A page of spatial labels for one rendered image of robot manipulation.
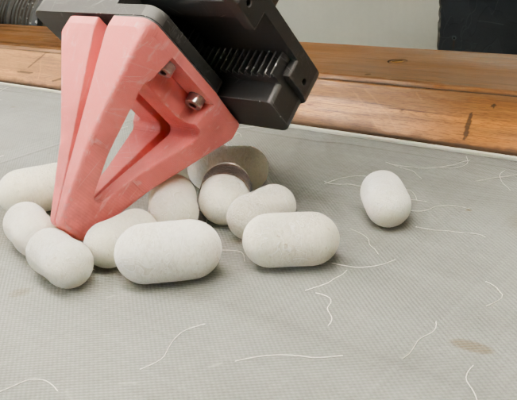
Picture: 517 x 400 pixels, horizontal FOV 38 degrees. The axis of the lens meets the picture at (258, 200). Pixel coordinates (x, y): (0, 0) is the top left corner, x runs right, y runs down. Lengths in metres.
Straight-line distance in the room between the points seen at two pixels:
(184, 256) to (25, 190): 0.11
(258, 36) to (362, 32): 2.36
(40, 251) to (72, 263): 0.02
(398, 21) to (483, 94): 2.17
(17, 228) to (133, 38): 0.08
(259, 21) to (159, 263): 0.09
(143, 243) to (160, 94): 0.06
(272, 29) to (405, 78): 0.16
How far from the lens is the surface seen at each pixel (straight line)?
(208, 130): 0.30
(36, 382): 0.23
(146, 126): 0.32
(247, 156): 0.33
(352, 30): 2.66
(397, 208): 0.29
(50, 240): 0.27
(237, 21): 0.29
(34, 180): 0.34
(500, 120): 0.39
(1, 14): 1.04
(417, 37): 2.55
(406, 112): 0.41
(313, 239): 0.26
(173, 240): 0.25
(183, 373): 0.22
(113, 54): 0.28
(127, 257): 0.26
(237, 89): 0.30
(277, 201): 0.29
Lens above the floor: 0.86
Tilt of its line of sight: 21 degrees down
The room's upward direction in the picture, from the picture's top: 5 degrees counter-clockwise
